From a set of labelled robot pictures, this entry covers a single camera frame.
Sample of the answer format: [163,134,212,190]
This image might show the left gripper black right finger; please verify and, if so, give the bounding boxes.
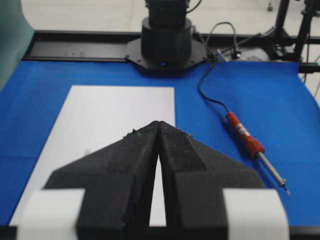
[158,121,265,240]

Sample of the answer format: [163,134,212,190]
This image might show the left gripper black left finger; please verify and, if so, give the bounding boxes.
[44,121,159,240]

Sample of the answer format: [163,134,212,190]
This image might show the red handled soldering iron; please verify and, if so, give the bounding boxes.
[225,111,291,195]

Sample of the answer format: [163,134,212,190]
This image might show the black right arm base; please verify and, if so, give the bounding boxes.
[125,0,207,73]

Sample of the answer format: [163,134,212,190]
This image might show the blue table cloth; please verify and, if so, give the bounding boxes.
[0,61,320,226]

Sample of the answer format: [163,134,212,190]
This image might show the green backdrop sheet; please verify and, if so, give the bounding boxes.
[0,0,35,89]

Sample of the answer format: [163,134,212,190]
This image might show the black soldering iron cable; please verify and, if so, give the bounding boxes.
[197,21,238,115]

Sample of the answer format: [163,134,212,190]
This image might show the black aluminium frame rail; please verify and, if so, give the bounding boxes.
[23,29,320,74]

